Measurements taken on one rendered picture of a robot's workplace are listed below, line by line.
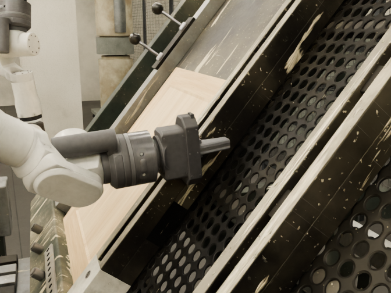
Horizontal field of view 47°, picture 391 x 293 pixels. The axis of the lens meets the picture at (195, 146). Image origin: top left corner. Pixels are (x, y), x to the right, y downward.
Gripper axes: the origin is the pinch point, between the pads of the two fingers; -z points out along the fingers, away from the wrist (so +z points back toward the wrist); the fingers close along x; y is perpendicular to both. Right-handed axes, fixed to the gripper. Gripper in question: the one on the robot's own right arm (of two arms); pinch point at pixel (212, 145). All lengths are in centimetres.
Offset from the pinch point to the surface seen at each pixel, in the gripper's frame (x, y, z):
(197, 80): 6.2, 37.2, -10.7
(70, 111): -68, 443, 4
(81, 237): -29, 36, 23
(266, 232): -2.6, -28.9, 4.7
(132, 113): -6, 67, 1
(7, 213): -37, 85, 45
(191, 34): 16, 67, -20
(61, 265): -31, 29, 29
